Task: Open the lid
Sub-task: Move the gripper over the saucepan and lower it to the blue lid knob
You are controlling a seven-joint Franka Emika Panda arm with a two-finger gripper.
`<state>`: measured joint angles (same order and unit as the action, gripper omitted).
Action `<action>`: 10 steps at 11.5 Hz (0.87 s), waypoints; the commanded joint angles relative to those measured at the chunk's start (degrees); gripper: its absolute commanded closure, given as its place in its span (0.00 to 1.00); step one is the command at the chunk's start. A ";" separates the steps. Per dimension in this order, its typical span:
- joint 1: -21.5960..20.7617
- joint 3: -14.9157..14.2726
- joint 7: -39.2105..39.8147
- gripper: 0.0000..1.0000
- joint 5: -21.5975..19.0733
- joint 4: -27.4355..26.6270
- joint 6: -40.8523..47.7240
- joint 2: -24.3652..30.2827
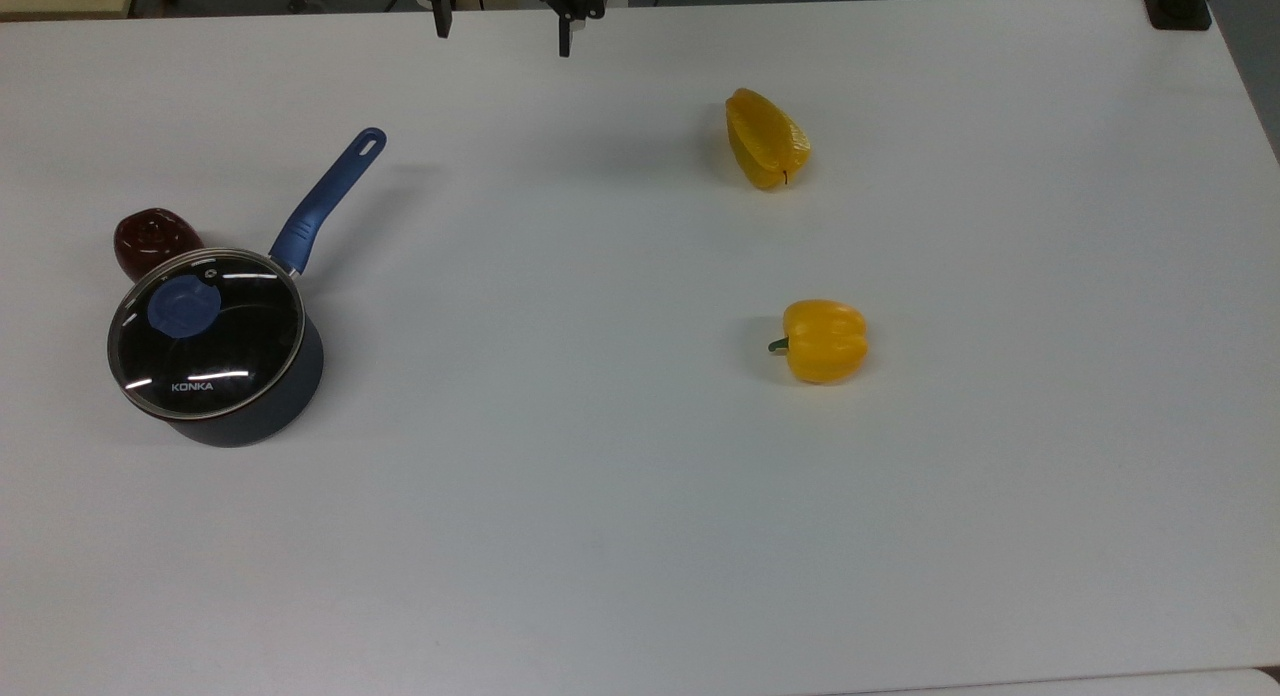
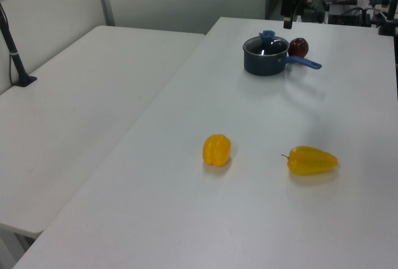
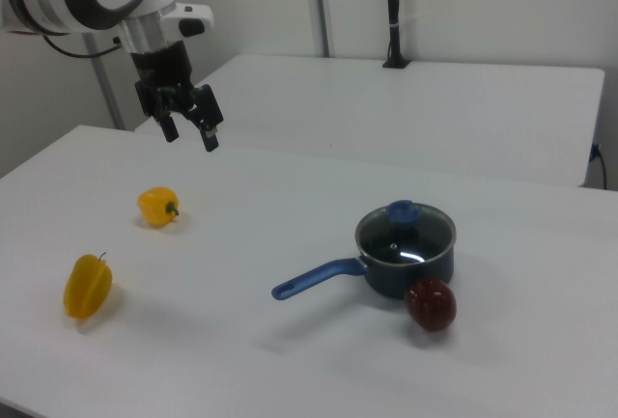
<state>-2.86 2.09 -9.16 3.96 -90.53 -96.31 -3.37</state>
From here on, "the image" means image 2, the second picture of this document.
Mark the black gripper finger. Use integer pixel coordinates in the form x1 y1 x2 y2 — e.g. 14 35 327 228
280 0 294 30
294 0 310 23

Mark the glass lid with blue knob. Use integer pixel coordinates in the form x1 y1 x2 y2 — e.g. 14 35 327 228
243 30 290 57

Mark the dark red apple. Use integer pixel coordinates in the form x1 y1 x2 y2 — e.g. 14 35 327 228
288 37 310 58

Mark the black electronics box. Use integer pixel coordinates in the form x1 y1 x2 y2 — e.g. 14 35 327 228
328 4 371 27

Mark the dark blue saucepan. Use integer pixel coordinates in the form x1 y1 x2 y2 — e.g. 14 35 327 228
243 37 323 76

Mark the long yellow pepper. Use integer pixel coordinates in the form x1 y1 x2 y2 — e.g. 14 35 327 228
281 145 339 177

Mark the round yellow bell pepper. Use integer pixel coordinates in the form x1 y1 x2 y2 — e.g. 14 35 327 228
202 134 233 167

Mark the white side table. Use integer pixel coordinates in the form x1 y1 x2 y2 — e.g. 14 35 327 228
0 25 206 242

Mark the black clamped camera pole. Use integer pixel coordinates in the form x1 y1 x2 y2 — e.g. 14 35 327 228
377 0 398 37

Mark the black camera pole with base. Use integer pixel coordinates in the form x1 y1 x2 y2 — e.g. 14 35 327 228
0 1 38 88

